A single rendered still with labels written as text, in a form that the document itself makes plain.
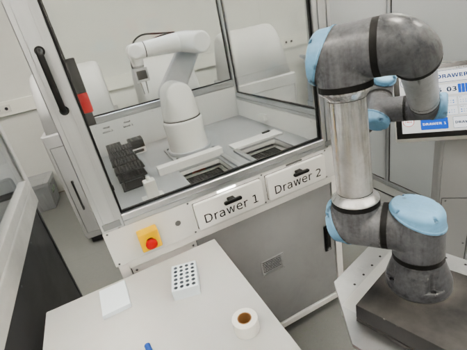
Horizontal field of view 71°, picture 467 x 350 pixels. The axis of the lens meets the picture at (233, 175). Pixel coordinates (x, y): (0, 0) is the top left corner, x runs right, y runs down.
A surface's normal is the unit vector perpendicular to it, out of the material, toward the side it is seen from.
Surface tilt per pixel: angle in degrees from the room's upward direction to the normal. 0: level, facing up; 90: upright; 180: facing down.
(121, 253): 90
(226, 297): 0
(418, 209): 5
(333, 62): 90
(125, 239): 90
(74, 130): 90
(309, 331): 0
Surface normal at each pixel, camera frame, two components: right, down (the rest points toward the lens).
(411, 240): -0.51, 0.44
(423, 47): 0.35, 0.36
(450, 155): -0.30, 0.45
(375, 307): -0.22, -0.89
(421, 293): -0.37, 0.15
